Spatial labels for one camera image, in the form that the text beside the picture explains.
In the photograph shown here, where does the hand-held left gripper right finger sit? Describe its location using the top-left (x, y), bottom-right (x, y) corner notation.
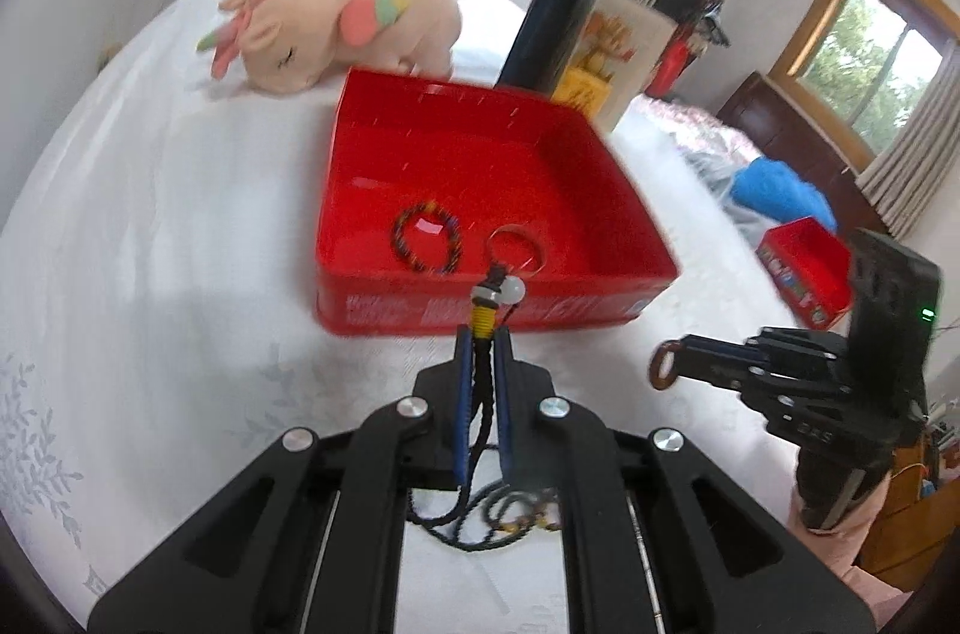
top-left (491, 328), bottom-right (878, 634)

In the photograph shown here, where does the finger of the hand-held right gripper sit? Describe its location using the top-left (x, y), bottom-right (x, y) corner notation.
top-left (671, 337), bottom-right (760, 366)
top-left (671, 364), bottom-right (755, 396)

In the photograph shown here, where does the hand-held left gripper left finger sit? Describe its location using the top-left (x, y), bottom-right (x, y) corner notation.
top-left (86, 328), bottom-right (477, 634)

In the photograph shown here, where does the brown wooden ring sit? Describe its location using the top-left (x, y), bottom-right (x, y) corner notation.
top-left (649, 340), bottom-right (682, 393)

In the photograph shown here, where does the black braided cord necklace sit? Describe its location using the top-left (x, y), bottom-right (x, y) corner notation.
top-left (405, 275), bottom-right (567, 554)

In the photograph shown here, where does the metal key ring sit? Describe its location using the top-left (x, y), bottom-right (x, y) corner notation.
top-left (489, 223), bottom-right (546, 273)

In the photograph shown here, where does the multicolour beaded bracelet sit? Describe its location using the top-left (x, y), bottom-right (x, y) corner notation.
top-left (390, 200), bottom-right (464, 275)

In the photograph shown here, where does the red plastic bin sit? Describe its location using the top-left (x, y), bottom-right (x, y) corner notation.
top-left (313, 67), bottom-right (682, 339)

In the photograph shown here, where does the person's right forearm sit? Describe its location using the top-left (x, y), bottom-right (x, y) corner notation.
top-left (786, 454), bottom-right (920, 605)

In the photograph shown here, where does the small red printed box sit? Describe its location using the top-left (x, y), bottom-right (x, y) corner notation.
top-left (756, 217), bottom-right (856, 331)

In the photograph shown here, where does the blue cloth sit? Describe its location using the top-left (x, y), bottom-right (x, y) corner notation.
top-left (731, 157), bottom-right (839, 234)

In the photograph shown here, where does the light wooden furniture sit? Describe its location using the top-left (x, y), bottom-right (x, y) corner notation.
top-left (855, 424), bottom-right (953, 594)

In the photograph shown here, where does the beige curtain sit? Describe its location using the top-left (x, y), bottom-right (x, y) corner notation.
top-left (855, 41), bottom-right (960, 241)

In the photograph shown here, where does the floral bedspread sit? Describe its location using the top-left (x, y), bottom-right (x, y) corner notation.
top-left (626, 95), bottom-right (766, 207)

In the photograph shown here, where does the dark wooden cabinet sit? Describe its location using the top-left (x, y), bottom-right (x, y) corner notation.
top-left (716, 71), bottom-right (890, 234)

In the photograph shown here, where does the red fire extinguisher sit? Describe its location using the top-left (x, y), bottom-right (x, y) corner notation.
top-left (645, 29), bottom-right (695, 101)

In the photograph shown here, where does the wooden framed window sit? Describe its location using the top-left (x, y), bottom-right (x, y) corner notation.
top-left (769, 0), bottom-right (960, 174)

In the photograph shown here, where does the illustrated white and yellow carton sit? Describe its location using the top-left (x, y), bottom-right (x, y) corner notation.
top-left (551, 0), bottom-right (676, 134)

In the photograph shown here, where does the white embroidered tablecloth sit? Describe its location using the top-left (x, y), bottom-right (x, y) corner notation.
top-left (0, 0), bottom-right (818, 634)

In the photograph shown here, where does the dark blue upright box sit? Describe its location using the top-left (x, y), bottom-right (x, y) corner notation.
top-left (496, 0), bottom-right (605, 98)

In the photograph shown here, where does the pink plush unicorn toy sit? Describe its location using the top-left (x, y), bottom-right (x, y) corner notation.
top-left (196, 0), bottom-right (464, 95)

